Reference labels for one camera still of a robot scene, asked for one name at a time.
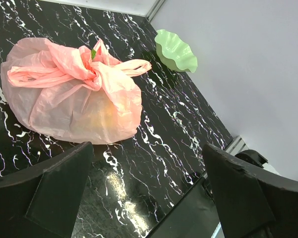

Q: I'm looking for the pink plastic bag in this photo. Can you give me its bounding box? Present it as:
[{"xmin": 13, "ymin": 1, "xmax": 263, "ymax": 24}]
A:
[{"xmin": 0, "ymin": 38, "xmax": 151, "ymax": 145}]

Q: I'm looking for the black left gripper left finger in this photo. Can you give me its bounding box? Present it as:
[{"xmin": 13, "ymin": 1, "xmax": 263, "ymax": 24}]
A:
[{"xmin": 0, "ymin": 142, "xmax": 94, "ymax": 238}]

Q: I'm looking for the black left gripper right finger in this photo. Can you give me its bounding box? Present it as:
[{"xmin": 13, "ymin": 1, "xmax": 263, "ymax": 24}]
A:
[{"xmin": 202, "ymin": 144, "xmax": 298, "ymax": 238}]

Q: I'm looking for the green wavy plastic bowl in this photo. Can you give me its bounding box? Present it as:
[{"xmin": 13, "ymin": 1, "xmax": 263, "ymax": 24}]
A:
[{"xmin": 154, "ymin": 29, "xmax": 198, "ymax": 73}]

